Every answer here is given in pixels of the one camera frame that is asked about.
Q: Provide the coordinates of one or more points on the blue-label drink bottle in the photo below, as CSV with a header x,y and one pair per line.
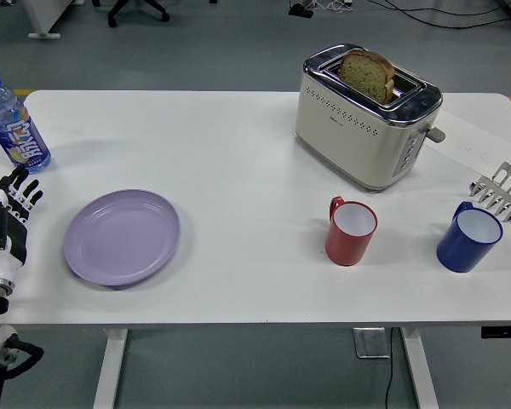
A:
x,y
21,136

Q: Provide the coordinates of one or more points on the cream and chrome toaster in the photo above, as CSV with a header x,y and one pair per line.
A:
x,y
353,136

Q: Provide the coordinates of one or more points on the purple plate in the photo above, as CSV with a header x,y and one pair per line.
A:
x,y
121,238

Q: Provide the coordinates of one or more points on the blue mug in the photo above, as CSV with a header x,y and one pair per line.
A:
x,y
460,251

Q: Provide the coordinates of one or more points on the metal toast rack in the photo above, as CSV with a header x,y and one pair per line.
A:
x,y
506,179

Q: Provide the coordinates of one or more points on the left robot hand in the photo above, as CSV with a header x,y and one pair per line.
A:
x,y
0,260

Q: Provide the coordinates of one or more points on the metal floor plate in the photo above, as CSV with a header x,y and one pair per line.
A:
x,y
370,343

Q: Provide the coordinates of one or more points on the red mug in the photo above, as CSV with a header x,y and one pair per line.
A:
x,y
345,247

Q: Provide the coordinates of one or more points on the white paper sheet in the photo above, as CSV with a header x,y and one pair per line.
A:
x,y
472,136

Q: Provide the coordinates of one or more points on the white desk foot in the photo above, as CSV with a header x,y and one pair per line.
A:
x,y
47,25

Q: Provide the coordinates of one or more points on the black floor object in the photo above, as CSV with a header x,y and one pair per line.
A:
x,y
300,10

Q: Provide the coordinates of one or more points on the brown bread slice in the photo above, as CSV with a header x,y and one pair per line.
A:
x,y
362,74

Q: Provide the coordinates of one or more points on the black office chair base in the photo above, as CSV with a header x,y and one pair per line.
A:
x,y
136,8

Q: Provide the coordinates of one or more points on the black table control panel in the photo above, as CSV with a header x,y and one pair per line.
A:
x,y
504,332

